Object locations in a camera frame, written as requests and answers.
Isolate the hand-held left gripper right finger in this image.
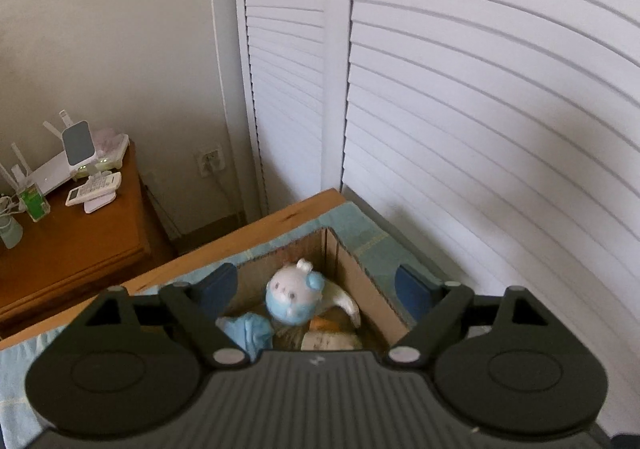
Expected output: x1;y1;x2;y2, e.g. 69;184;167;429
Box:
384;264;567;368

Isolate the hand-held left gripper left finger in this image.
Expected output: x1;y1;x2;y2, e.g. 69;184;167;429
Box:
64;262;249;369

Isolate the blue face mask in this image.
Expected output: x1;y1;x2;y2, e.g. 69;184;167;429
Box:
215;313;274;363

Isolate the cardboard box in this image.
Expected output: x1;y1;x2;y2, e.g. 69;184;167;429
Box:
220;227;418;355

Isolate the blue and white plush toy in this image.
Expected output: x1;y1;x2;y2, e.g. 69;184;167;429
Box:
263;258;327;326

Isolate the pale blue sachet bag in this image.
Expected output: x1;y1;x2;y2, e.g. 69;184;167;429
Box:
299;329;362;353

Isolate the wooden nightstand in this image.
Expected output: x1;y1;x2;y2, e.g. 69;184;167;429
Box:
0;141;177;341

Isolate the white remote control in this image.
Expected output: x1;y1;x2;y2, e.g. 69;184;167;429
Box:
64;172;123;207

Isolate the small display on white stand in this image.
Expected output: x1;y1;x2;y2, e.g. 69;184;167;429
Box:
60;120;119;215

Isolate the white router with antennas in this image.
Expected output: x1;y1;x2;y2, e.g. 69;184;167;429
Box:
0;111;130;198

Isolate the wide white louvred door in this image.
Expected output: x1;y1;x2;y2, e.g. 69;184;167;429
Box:
342;0;640;366

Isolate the green card holder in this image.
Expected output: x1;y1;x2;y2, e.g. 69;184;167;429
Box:
19;183;51;222

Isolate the narrow white louvred door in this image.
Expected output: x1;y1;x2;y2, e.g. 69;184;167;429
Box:
232;0;352;220

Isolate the dark wall cable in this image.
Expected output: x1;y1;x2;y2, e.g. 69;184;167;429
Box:
214;173;248;222

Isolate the white wall socket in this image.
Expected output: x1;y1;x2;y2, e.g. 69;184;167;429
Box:
196;143;225;178

